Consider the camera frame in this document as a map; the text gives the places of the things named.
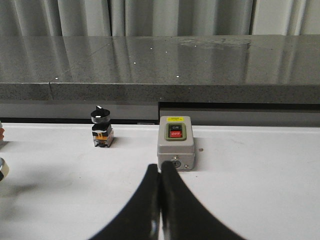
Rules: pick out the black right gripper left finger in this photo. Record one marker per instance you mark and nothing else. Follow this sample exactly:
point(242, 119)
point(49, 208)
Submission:
point(139, 219)

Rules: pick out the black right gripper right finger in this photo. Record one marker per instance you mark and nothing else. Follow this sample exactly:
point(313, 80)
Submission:
point(183, 216)

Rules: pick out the blue and cream desk bell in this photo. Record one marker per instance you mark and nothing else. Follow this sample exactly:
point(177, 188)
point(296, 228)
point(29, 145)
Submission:
point(4, 169)

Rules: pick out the dark granite counter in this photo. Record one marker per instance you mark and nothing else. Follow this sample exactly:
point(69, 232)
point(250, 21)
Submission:
point(225, 80)

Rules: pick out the grey curtain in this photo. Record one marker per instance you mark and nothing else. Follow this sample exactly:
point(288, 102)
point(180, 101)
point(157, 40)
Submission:
point(159, 17)

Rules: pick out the grey on-off switch box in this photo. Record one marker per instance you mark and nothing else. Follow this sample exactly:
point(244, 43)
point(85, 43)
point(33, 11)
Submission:
point(176, 142)

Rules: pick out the black rotary selector switch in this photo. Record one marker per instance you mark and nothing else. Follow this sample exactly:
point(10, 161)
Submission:
point(102, 131)

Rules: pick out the green push button switch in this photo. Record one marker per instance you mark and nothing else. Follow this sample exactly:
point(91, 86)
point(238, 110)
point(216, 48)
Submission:
point(2, 130)

